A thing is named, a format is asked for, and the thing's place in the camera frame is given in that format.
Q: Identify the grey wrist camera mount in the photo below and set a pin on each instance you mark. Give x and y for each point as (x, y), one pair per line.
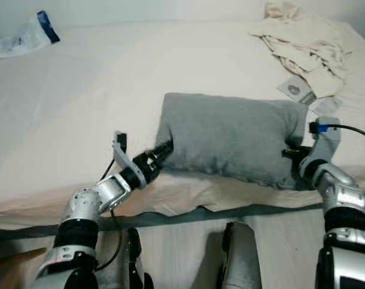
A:
(329, 144)
(123, 158)

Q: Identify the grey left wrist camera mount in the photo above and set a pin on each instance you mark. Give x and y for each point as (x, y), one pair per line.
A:
(123, 158)

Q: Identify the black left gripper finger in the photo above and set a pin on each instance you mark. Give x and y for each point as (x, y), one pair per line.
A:
(165, 147)
(160, 158)

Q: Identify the grey pillow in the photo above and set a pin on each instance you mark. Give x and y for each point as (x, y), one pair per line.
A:
(230, 135)

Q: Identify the clear plastic bag blue strip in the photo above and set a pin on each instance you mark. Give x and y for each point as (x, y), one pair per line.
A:
(20, 41)

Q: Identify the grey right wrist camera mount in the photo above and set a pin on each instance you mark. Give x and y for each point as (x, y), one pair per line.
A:
(329, 144)

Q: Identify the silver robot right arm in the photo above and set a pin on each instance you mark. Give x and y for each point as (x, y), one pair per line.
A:
(344, 198)

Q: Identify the bed with cream sheet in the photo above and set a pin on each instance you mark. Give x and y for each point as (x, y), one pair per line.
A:
(80, 114)

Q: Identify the dark grey bed base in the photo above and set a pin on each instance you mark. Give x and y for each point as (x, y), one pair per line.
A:
(176, 218)

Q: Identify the crumpled cream blanket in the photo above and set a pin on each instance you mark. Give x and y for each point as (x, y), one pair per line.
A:
(302, 48)

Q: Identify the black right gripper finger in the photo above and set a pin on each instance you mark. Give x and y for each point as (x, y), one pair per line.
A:
(291, 153)

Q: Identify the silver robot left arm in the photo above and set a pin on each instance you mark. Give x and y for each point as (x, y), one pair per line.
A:
(86, 208)

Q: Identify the grey robot right leg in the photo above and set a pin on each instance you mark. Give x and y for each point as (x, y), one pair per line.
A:
(245, 259)

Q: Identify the plain white tag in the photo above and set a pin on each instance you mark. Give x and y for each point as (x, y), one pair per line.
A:
(323, 107)

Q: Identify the brown wooden object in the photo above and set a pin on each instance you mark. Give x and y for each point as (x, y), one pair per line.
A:
(14, 268)

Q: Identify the white tag with round print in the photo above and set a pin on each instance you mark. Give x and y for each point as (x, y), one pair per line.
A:
(295, 89)

